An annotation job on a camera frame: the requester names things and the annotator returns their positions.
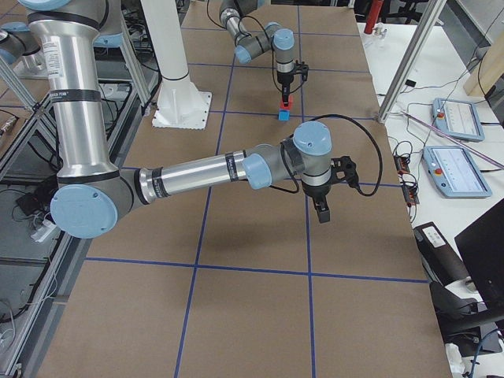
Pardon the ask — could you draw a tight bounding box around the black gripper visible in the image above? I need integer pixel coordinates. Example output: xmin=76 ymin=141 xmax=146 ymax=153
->
xmin=276 ymin=71 xmax=295 ymax=106
xmin=302 ymin=182 xmax=331 ymax=224

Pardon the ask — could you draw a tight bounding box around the orange terminal board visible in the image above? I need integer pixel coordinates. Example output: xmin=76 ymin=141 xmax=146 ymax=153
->
xmin=401 ymin=181 xmax=420 ymax=207
xmin=393 ymin=155 xmax=410 ymax=175

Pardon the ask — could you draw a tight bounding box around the far teach pendant tablet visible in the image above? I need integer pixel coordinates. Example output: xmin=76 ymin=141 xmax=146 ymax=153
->
xmin=432 ymin=98 xmax=485 ymax=142

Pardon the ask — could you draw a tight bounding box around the orange terminal board far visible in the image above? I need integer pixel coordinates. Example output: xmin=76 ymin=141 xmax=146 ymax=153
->
xmin=393 ymin=155 xmax=410 ymax=175

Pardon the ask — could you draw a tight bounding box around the red cylinder bottle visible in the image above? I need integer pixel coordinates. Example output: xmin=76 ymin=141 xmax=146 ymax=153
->
xmin=364 ymin=0 xmax=384 ymax=35

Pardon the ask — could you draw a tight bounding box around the aluminium frame post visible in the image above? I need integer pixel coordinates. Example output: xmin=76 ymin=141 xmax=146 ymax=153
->
xmin=376 ymin=0 xmax=447 ymax=124

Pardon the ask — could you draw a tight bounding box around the teach pendant tablet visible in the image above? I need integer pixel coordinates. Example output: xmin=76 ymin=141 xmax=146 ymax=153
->
xmin=432 ymin=98 xmax=485 ymax=142
xmin=423 ymin=146 xmax=492 ymax=198

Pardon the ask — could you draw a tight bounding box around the black box with label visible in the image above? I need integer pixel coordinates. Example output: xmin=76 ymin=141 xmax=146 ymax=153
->
xmin=413 ymin=222 xmax=469 ymax=286

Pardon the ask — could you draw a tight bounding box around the black monitor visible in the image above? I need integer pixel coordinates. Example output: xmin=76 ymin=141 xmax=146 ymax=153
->
xmin=455 ymin=200 xmax=504 ymax=307

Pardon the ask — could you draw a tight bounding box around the red block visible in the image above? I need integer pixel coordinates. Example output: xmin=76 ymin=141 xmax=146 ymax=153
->
xmin=280 ymin=95 xmax=293 ymax=111

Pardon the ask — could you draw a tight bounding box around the wooden board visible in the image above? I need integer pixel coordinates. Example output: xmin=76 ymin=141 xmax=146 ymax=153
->
xmin=463 ymin=33 xmax=503 ymax=97

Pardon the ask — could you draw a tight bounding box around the blue block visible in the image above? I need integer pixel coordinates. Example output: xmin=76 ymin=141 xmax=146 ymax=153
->
xmin=278 ymin=109 xmax=291 ymax=121

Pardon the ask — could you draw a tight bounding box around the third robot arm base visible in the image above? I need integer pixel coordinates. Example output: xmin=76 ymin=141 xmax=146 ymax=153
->
xmin=1 ymin=21 xmax=47 ymax=78

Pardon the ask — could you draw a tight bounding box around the near teach pendant tablet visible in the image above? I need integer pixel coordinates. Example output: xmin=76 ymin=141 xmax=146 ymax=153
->
xmin=423 ymin=146 xmax=492 ymax=198

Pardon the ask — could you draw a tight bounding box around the black monitor stand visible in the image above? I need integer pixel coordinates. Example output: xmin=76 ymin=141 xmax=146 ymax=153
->
xmin=429 ymin=282 xmax=503 ymax=357

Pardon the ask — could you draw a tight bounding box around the white power strip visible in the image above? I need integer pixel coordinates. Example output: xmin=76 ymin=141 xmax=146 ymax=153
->
xmin=31 ymin=222 xmax=57 ymax=243

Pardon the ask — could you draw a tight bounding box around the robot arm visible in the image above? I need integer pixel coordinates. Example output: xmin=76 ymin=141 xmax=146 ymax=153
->
xmin=24 ymin=1 xmax=332 ymax=239
xmin=219 ymin=1 xmax=297 ymax=107

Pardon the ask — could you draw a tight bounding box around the orange terminal board near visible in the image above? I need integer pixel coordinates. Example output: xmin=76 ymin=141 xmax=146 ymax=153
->
xmin=401 ymin=181 xmax=420 ymax=207

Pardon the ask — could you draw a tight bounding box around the metal fitting with white tube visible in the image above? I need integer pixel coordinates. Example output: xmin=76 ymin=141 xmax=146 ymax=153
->
xmin=372 ymin=23 xmax=387 ymax=39

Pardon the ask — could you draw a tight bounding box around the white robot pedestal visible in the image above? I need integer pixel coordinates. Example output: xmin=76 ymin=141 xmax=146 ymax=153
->
xmin=143 ymin=1 xmax=212 ymax=130

